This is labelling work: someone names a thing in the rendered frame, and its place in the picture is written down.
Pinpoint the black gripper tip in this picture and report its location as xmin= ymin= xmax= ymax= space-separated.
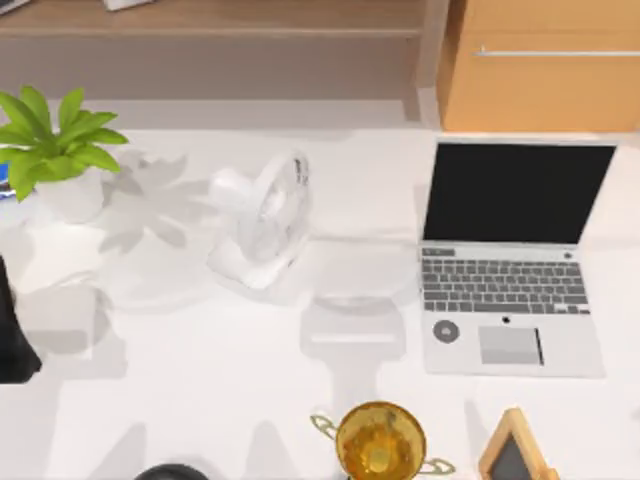
xmin=0 ymin=255 xmax=43 ymax=385

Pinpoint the white desk fan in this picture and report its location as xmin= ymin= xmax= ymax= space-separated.
xmin=206 ymin=147 xmax=313 ymax=291

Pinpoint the wooden open shelf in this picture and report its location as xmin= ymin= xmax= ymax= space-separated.
xmin=0 ymin=0 xmax=451 ymax=123

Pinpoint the wooden cupboard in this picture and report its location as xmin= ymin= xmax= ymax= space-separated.
xmin=435 ymin=0 xmax=640 ymax=134

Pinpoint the gold trophy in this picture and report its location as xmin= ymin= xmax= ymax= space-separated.
xmin=309 ymin=400 xmax=456 ymax=480

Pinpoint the long metal handle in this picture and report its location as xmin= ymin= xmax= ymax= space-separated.
xmin=474 ymin=45 xmax=640 ymax=58

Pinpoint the wooden framed blackboard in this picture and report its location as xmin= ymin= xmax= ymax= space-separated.
xmin=477 ymin=407 xmax=561 ymax=480

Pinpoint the black round object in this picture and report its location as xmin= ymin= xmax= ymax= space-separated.
xmin=132 ymin=463 xmax=211 ymax=480

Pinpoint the green plant in white pot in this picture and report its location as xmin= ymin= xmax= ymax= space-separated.
xmin=0 ymin=85 xmax=129 ymax=225

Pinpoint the blue and white object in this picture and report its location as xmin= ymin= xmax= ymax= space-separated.
xmin=0 ymin=162 xmax=17 ymax=200

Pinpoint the silver laptop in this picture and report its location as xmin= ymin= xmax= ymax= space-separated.
xmin=412 ymin=138 xmax=619 ymax=379

